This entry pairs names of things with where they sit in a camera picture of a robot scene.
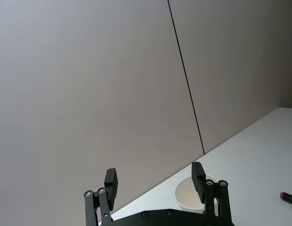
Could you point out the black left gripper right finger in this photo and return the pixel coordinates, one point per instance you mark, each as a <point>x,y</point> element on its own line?
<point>198,183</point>

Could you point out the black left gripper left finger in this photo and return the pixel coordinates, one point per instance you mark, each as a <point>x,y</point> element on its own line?
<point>111,188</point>

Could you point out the white paper cup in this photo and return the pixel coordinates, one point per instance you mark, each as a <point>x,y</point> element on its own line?
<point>185,196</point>

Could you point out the dark marker with red end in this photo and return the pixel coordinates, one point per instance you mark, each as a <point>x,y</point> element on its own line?
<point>289,198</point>

